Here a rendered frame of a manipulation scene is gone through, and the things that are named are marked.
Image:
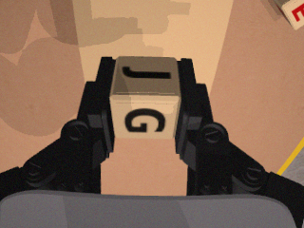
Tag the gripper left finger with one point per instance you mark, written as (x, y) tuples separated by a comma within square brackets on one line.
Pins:
[(85, 142)]

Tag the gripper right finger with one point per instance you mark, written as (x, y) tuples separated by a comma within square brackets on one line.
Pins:
[(214, 163)]

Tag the tan flat mat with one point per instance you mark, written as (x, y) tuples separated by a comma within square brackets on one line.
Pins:
[(156, 28)]

